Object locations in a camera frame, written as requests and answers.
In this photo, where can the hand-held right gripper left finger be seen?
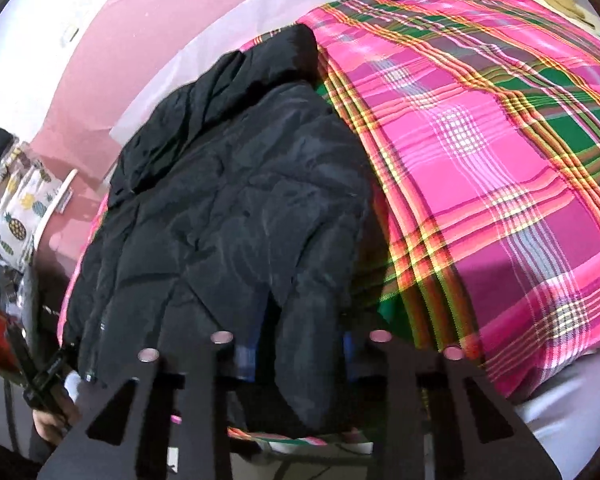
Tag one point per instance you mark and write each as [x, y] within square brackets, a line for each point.
[245, 360]

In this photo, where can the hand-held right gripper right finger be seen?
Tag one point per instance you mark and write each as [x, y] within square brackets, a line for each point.
[351, 357]

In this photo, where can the black puffer jacket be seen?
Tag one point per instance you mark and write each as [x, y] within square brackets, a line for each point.
[220, 200]

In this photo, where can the person's left hand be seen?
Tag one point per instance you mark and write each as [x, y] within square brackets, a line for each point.
[50, 425]

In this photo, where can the pineapple print cloth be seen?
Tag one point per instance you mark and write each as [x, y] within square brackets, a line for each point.
[15, 210]

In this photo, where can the pink green plaid blanket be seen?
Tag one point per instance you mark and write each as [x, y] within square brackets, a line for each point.
[480, 135]

